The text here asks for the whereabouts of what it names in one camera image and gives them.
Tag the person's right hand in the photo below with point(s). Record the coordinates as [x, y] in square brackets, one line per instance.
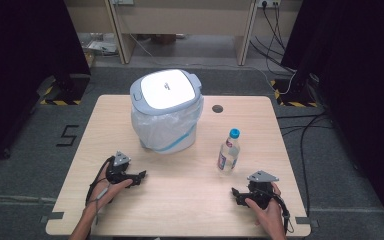
[269, 215]

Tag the dark round table grommet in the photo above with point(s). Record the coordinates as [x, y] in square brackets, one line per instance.
[217, 108]

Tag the clutter of packets under desk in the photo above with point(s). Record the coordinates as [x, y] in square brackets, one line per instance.
[100, 45]

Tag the person's left hand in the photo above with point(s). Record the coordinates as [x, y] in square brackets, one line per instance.
[105, 195]

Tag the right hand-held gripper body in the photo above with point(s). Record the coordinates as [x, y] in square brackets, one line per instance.
[262, 191]

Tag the black stand base hazard tape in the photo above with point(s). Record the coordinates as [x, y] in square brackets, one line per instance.
[67, 91]
[295, 91]

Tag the beige wooden desk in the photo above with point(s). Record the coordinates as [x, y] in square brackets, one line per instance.
[186, 20]

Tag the grey tape strip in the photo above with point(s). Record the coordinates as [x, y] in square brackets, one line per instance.
[51, 216]
[306, 221]

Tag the clear plastic bin liner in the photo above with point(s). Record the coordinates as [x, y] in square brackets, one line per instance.
[160, 128]

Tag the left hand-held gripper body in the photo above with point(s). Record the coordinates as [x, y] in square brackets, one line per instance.
[119, 170]

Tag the white wall socket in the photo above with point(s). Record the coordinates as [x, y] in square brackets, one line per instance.
[268, 3]

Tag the clear bottle with blue cap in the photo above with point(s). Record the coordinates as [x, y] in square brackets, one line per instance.
[228, 156]

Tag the black curtain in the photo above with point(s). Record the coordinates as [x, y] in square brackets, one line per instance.
[363, 83]
[20, 66]

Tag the grey white pedal trash can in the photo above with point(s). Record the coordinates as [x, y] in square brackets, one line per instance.
[166, 90]

